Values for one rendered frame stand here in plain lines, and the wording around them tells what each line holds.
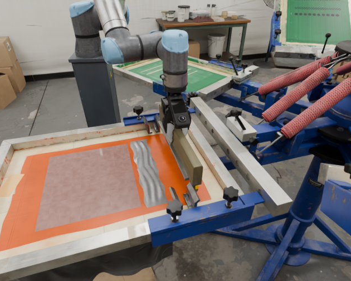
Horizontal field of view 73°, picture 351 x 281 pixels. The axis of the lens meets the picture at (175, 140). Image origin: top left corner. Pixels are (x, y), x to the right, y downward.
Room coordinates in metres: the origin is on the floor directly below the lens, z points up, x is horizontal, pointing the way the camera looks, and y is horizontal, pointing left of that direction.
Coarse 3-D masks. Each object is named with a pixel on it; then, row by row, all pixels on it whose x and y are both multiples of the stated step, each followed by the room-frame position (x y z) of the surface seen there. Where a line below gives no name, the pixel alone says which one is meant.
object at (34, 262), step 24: (192, 120) 0.93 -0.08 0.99; (24, 144) 0.76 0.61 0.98; (48, 144) 0.79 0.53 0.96; (0, 168) 0.61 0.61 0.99; (216, 168) 0.61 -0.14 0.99; (240, 192) 0.50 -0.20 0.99; (96, 240) 0.34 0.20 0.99; (120, 240) 0.34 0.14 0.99; (144, 240) 0.35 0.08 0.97; (0, 264) 0.28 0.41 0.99; (24, 264) 0.28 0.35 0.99; (48, 264) 0.29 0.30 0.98
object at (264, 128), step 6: (252, 126) 0.80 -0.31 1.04; (258, 126) 0.80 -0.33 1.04; (264, 126) 0.80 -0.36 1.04; (270, 126) 0.80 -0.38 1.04; (258, 132) 0.76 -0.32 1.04; (264, 132) 0.76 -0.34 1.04; (270, 132) 0.77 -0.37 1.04; (264, 138) 0.76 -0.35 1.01; (270, 138) 0.77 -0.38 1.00; (246, 144) 0.74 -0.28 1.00
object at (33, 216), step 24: (168, 168) 0.65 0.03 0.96; (24, 192) 0.53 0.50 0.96; (48, 192) 0.53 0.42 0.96; (72, 192) 0.53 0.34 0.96; (96, 192) 0.53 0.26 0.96; (120, 192) 0.53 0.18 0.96; (168, 192) 0.53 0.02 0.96; (24, 216) 0.44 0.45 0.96; (48, 216) 0.44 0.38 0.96; (72, 216) 0.44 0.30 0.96; (96, 216) 0.44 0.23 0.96; (120, 216) 0.44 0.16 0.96; (0, 240) 0.36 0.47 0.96; (24, 240) 0.36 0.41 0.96
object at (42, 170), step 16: (96, 144) 0.79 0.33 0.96; (112, 144) 0.79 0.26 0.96; (128, 144) 0.79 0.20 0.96; (160, 144) 0.79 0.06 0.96; (32, 160) 0.69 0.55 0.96; (48, 160) 0.69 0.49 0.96; (64, 160) 0.69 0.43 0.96; (80, 160) 0.69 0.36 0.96; (96, 160) 0.69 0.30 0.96; (112, 160) 0.69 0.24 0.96; (128, 160) 0.69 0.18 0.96; (160, 160) 0.69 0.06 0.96; (32, 176) 0.61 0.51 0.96; (48, 176) 0.61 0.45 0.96; (64, 176) 0.61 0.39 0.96; (80, 176) 0.61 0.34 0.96; (96, 176) 0.61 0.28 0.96; (16, 192) 0.53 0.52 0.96
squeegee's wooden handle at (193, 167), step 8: (160, 104) 0.87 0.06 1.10; (160, 112) 0.85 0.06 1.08; (160, 120) 0.85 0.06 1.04; (176, 136) 0.64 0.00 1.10; (184, 136) 0.64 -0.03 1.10; (176, 144) 0.64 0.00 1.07; (184, 144) 0.59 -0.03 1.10; (184, 152) 0.56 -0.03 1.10; (192, 152) 0.55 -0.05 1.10; (184, 160) 0.56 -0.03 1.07; (192, 160) 0.52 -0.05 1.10; (184, 168) 0.55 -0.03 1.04; (192, 168) 0.49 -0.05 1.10; (200, 168) 0.49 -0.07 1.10; (192, 176) 0.49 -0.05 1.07; (200, 176) 0.49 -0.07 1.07; (192, 184) 0.49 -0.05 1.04; (200, 184) 0.49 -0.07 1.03
